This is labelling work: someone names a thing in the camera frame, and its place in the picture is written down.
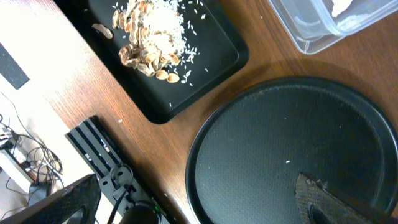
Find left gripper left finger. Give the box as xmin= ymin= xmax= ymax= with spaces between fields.
xmin=1 ymin=174 xmax=101 ymax=224

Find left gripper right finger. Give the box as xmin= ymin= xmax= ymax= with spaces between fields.
xmin=295 ymin=172 xmax=397 ymax=223

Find food scraps with rice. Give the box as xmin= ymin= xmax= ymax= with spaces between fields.
xmin=91 ymin=0 xmax=211 ymax=108

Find white napkin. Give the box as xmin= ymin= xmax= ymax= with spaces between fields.
xmin=331 ymin=0 xmax=353 ymax=17

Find round black tray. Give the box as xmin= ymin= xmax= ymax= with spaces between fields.
xmin=185 ymin=77 xmax=397 ymax=223

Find clear plastic bin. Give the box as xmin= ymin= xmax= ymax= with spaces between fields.
xmin=269 ymin=0 xmax=397 ymax=55

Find black rectangular bin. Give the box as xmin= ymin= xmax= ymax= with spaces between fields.
xmin=56 ymin=0 xmax=249 ymax=124

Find black aluminium rail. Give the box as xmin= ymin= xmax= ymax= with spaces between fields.
xmin=65 ymin=116 xmax=175 ymax=224

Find tangled floor cables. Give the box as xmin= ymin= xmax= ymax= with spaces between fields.
xmin=0 ymin=91 xmax=65 ymax=218

